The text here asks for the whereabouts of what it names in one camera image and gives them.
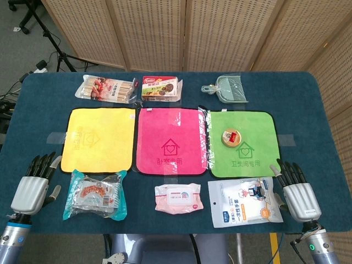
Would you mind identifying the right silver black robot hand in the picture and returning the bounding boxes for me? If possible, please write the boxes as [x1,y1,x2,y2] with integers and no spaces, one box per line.
[269,158,322,223]

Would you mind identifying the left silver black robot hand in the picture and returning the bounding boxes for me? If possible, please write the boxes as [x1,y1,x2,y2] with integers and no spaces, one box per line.
[10,151,63,216]

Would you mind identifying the small round tin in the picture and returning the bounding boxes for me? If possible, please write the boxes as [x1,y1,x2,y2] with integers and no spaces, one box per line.
[221,128,243,147]

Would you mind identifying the green microfiber cloth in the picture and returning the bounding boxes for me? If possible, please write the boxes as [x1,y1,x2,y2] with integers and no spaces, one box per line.
[206,109,282,178]

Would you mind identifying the yellow microfiber cloth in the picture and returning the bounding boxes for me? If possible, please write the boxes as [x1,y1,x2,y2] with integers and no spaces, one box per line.
[60,107,136,174]

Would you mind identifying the pink microfiber cloth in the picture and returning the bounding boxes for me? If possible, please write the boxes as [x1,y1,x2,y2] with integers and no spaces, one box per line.
[135,107,207,176]

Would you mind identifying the red green cookie box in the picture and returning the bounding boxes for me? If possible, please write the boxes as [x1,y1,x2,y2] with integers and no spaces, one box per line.
[140,75,184,102]

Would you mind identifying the yellow floor tape line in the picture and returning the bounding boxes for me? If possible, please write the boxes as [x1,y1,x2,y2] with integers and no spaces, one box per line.
[269,233,281,264]

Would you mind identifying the white disposable gloves bag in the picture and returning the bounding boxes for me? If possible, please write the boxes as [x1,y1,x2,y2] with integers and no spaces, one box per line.
[207,176,284,228]

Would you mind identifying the teal edged snack bag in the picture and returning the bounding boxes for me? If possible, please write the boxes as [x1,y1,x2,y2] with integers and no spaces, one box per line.
[62,169,128,221]

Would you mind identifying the metal table leg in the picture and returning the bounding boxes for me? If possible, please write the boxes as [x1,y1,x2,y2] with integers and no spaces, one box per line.
[236,233,245,264]

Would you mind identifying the teal felt table cover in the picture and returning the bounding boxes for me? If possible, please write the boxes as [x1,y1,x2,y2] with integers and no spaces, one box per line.
[0,71,352,235]

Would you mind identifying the crinkled clear tape strip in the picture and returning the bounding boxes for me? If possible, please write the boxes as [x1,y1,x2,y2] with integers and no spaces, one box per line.
[196,105,215,170]

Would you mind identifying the pink wet wipes pack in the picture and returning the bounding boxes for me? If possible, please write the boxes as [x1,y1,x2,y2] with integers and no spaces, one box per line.
[153,182,205,216]

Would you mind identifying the white power strip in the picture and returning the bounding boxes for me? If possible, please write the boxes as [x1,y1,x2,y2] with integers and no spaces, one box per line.
[34,60,48,74]

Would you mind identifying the snack stick packet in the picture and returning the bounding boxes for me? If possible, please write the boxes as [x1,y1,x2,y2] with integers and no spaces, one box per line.
[74,74,140,105]

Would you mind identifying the green dustpan brush set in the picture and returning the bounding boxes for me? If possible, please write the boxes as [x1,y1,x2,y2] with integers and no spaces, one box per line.
[200,75,250,104]

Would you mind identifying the grey robot torso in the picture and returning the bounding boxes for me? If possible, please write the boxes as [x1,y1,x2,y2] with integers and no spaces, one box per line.
[103,233,232,264]

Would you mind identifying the black tripod stand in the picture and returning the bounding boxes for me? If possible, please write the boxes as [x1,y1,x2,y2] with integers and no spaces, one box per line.
[26,0,97,73]

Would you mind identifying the black office chair base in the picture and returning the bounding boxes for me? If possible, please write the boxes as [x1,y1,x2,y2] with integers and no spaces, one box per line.
[7,0,36,35]

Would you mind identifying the wooden perforated folding screen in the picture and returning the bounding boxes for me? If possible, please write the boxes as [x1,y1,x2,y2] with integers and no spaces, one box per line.
[41,0,352,233]

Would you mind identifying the black floor cable bundle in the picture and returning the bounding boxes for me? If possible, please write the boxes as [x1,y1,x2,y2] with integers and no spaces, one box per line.
[0,71,31,133]

